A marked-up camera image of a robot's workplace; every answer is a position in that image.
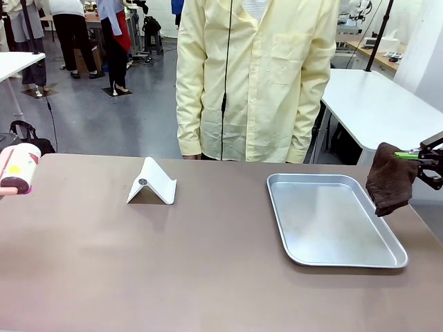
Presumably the person in yellow shirt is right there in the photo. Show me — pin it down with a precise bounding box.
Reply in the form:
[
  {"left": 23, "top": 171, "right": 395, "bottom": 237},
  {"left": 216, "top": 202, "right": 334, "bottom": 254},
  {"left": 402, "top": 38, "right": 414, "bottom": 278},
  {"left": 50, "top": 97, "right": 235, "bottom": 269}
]
[{"left": 175, "top": 0, "right": 338, "bottom": 164}]

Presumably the black bag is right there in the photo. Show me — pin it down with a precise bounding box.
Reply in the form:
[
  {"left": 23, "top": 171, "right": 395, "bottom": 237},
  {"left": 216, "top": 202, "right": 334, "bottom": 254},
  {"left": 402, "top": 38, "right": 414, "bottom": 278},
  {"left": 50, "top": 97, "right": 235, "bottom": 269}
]
[{"left": 9, "top": 120, "right": 57, "bottom": 155}]

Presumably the thin black hanging cable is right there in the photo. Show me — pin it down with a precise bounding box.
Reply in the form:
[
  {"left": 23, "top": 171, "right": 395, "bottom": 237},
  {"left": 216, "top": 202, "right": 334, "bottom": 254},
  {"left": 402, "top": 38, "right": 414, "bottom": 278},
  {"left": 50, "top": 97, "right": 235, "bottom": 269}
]
[{"left": 220, "top": 0, "right": 233, "bottom": 160}]

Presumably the person in grey skirt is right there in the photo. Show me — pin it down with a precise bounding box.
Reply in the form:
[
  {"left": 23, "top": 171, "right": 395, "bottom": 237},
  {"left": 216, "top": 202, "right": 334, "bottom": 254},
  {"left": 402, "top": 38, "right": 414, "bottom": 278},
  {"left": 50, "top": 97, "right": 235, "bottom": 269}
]
[{"left": 6, "top": 0, "right": 49, "bottom": 98}]

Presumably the black tripod pole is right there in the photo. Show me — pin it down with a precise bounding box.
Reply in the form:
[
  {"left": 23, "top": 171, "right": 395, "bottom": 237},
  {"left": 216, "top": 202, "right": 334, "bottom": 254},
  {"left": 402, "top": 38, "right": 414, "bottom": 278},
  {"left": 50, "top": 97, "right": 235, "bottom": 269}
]
[{"left": 365, "top": 0, "right": 396, "bottom": 73}]

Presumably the wooden desk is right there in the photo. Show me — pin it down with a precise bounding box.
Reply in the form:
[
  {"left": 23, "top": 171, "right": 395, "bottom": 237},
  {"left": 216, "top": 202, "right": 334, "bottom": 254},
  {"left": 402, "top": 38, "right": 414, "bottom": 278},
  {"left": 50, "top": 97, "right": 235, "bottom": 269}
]
[{"left": 345, "top": 37, "right": 408, "bottom": 73}]

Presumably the pink white lint roller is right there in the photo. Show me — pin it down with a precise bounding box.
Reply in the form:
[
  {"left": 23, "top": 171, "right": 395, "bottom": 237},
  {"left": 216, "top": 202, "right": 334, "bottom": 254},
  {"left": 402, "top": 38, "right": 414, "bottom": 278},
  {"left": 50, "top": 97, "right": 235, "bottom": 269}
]
[{"left": 0, "top": 144, "right": 42, "bottom": 197}]

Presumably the white folding stand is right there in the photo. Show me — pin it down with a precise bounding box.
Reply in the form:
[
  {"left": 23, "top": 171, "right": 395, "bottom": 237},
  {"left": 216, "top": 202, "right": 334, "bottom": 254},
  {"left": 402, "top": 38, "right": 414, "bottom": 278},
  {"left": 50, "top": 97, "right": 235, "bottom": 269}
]
[{"left": 126, "top": 156, "right": 177, "bottom": 205}]

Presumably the person with red apron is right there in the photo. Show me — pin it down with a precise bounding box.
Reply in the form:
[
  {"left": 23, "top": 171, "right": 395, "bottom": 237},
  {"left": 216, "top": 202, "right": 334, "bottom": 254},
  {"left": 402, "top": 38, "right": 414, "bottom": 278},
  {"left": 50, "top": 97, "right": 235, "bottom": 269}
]
[{"left": 96, "top": 0, "right": 133, "bottom": 97}]

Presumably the white table with leg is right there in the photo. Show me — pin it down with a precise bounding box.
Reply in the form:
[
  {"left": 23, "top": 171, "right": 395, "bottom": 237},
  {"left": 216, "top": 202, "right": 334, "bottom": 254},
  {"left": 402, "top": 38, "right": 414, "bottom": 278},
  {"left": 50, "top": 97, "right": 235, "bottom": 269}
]
[{"left": 0, "top": 51, "right": 46, "bottom": 117}]

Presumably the black stool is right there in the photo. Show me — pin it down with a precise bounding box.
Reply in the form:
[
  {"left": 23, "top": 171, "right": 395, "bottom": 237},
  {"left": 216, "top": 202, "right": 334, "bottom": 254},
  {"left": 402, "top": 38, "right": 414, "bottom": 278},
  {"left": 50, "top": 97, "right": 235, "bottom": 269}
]
[{"left": 143, "top": 15, "right": 165, "bottom": 56}]

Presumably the silver metal tray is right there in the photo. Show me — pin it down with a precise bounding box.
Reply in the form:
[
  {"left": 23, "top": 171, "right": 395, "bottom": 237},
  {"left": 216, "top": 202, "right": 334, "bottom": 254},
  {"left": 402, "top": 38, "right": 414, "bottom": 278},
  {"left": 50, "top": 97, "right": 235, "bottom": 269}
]
[{"left": 266, "top": 173, "right": 408, "bottom": 269}]

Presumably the white side table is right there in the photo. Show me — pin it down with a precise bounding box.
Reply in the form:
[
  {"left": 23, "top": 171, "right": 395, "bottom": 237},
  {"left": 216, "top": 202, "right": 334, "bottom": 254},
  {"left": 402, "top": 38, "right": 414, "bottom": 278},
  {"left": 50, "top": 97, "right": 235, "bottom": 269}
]
[{"left": 311, "top": 68, "right": 443, "bottom": 165}]

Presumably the white tissue box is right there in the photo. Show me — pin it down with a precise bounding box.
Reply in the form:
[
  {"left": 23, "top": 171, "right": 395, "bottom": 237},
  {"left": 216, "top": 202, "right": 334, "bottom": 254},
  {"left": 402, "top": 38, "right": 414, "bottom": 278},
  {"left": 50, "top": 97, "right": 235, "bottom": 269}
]
[{"left": 383, "top": 30, "right": 402, "bottom": 48}]

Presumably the brown towel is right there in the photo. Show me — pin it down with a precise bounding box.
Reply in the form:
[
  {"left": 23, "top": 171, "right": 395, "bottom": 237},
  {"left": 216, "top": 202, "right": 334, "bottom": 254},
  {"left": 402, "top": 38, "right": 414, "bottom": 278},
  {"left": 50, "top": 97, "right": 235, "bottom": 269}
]
[{"left": 365, "top": 142, "right": 420, "bottom": 218}]

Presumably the wooden top work table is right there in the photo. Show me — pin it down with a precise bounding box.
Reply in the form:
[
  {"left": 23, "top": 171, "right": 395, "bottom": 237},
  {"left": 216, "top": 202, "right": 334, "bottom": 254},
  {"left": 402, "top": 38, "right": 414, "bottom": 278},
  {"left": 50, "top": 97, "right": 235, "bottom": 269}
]
[{"left": 40, "top": 12, "right": 140, "bottom": 59}]

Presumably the person in black trousers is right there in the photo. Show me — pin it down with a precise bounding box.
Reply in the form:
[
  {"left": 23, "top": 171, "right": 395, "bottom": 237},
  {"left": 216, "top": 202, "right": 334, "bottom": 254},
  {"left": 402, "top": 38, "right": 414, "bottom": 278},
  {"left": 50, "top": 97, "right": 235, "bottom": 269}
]
[{"left": 48, "top": 0, "right": 105, "bottom": 80}]

